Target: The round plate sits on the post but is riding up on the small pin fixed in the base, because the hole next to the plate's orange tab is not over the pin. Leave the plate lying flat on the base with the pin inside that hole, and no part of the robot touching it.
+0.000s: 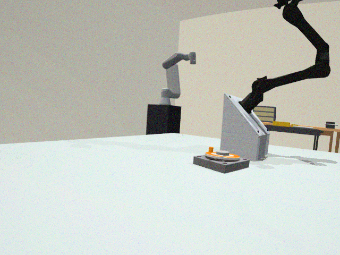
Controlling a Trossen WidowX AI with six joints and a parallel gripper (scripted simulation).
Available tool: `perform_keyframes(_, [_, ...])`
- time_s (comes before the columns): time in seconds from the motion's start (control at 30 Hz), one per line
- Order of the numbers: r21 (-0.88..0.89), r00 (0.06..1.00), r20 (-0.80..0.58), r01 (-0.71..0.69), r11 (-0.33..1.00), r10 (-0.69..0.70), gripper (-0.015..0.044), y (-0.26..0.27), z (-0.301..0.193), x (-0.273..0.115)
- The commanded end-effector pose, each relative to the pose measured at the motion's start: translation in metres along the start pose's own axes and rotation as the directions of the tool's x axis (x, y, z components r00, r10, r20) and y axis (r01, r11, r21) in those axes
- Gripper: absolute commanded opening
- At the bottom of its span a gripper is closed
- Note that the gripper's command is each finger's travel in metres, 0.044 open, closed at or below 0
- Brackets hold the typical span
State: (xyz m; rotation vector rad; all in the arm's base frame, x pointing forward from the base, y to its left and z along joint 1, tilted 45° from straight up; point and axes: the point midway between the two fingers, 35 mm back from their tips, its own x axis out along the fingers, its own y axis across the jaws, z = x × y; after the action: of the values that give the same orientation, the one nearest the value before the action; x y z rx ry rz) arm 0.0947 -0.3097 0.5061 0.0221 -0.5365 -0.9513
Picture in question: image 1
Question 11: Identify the orange round plate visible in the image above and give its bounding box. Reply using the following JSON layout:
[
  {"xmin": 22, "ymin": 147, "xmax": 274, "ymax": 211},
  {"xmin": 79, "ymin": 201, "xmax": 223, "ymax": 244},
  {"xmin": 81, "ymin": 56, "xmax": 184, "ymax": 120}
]
[{"xmin": 205, "ymin": 147, "xmax": 240, "ymax": 160}]

